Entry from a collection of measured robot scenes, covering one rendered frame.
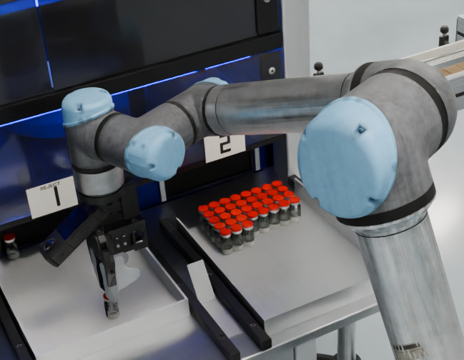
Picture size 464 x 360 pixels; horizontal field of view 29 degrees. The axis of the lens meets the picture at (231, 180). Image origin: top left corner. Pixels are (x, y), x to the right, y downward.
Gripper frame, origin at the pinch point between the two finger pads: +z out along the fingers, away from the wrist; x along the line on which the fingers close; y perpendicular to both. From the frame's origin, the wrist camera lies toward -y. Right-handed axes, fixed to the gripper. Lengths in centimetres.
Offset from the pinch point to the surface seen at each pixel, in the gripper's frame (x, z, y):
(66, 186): 19.2, -10.0, 1.4
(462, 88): 30, 3, 99
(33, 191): 19.2, -11.0, -4.5
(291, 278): -7.2, 5.2, 30.8
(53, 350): -6.6, 1.9, -11.4
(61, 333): 0.3, 5.2, -8.4
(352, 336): 34, 69, 72
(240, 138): 19.3, -8.8, 35.9
